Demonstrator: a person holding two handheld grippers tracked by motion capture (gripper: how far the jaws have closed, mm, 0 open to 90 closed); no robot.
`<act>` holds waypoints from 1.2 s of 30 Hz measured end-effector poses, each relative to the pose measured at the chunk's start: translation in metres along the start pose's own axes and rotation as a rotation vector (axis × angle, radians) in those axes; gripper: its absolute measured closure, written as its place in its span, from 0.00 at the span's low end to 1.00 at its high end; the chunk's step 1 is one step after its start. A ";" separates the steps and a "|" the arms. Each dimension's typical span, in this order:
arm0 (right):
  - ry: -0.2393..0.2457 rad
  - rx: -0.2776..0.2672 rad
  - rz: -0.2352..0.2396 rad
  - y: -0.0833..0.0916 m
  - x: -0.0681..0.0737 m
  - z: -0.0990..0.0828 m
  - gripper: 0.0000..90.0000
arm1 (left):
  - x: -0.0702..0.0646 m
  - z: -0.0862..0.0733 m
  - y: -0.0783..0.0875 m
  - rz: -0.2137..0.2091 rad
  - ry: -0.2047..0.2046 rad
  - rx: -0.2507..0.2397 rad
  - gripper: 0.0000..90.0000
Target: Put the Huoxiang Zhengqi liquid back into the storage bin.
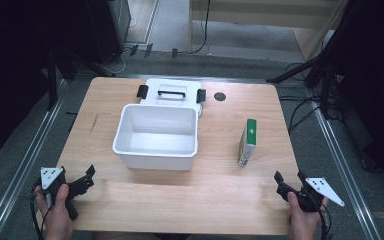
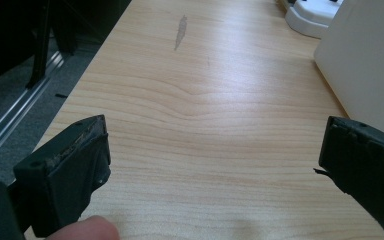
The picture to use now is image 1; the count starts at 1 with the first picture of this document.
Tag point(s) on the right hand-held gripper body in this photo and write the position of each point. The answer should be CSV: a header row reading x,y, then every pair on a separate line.
x,y
316,193

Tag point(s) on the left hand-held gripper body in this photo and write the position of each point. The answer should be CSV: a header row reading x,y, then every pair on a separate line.
x,y
51,178

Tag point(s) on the person's right hand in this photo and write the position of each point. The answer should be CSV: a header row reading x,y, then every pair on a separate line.
x,y
301,220

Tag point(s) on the person's left hand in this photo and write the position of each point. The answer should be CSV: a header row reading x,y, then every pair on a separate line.
x,y
58,216

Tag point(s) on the green and white carton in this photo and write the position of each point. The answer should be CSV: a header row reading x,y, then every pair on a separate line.
x,y
247,143

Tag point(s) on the white plastic storage box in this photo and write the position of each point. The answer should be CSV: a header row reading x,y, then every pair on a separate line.
x,y
156,136

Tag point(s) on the black metal stand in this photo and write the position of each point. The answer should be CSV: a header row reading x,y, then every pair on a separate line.
x,y
52,76

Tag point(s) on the black tripod stand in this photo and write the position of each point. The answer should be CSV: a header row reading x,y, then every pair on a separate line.
x,y
316,71

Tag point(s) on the dark round table grommet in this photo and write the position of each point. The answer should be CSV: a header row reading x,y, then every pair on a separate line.
x,y
220,96

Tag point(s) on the dark curtain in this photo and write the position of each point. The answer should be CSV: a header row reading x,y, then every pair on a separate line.
x,y
16,66
373,76

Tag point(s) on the black cabinet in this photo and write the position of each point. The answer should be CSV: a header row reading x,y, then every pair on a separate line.
x,y
108,30

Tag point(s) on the metal floor rail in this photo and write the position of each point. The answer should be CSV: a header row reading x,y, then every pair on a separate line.
x,y
23,163
343,156

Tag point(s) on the wooden furniture frame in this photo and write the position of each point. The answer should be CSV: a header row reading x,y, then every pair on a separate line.
x,y
310,20

